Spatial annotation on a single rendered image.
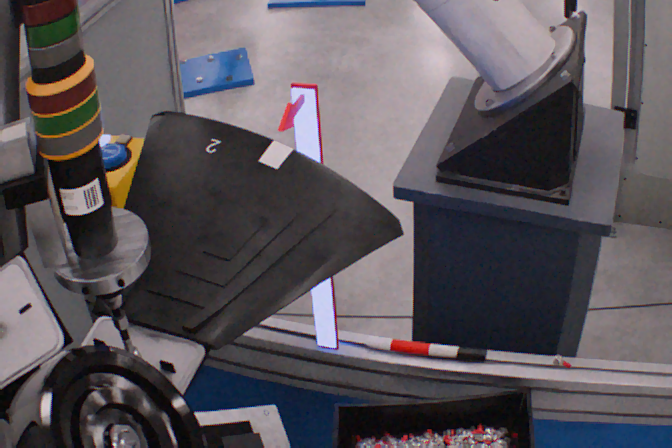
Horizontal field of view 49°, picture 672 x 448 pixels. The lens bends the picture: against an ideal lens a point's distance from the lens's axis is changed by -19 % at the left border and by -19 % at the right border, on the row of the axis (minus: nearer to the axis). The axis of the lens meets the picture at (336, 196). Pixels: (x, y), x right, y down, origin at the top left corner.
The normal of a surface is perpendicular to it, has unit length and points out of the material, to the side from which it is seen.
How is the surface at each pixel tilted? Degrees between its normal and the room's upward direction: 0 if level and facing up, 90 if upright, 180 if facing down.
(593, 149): 0
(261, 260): 13
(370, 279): 0
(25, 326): 48
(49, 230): 90
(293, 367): 90
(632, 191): 90
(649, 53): 90
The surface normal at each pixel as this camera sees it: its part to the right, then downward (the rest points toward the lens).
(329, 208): 0.32, -0.75
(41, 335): 0.00, -0.11
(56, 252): 0.29, 0.54
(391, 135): -0.06, -0.81
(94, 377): 0.69, -0.42
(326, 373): -0.30, 0.57
